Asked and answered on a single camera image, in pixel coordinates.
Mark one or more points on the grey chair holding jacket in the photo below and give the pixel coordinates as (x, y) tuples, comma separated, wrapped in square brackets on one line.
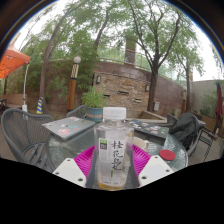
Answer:
[(196, 146)]

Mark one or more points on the blue and yellow striped cone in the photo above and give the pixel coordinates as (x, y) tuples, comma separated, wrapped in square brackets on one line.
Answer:
[(39, 106)]

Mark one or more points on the tall dark-trunked tree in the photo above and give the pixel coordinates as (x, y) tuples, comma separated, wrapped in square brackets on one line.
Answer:
[(153, 86)]

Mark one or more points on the slim leaning tree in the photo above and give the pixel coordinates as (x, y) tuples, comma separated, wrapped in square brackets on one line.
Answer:
[(45, 76)]

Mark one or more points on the grey wall utility box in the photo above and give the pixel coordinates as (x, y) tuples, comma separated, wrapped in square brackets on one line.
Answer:
[(156, 106)]

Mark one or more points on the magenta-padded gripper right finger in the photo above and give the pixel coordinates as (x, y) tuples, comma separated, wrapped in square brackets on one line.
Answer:
[(141, 160)]

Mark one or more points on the green plant in blue pot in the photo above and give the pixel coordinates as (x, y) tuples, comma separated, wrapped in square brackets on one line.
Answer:
[(94, 100)]

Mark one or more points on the clear white-capped drink bottle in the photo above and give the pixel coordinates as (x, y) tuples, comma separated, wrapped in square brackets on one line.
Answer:
[(113, 133)]

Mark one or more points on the wooden globe-topped lamp post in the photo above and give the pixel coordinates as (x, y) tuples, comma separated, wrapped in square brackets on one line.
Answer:
[(72, 90)]

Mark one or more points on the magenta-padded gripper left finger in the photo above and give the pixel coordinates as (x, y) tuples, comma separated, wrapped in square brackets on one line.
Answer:
[(83, 160)]

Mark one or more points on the black metal slatted chair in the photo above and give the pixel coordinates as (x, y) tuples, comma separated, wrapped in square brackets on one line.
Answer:
[(208, 140)]

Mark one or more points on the black jacket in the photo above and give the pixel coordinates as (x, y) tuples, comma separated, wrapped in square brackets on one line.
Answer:
[(185, 130)]

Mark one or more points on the black wall lantern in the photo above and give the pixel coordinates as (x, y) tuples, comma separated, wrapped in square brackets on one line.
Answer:
[(147, 88), (98, 79)]

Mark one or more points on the flat round red coaster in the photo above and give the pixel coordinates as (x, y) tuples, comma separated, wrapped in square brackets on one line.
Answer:
[(167, 155)]

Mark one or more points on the silver laptop with stickers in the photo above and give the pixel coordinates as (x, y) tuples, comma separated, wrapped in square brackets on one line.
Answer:
[(68, 128)]

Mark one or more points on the slim brown lamp post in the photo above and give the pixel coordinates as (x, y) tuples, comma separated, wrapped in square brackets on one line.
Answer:
[(184, 103)]

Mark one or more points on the orange canopy with white pole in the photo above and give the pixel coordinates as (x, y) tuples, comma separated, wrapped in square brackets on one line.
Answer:
[(11, 61)]

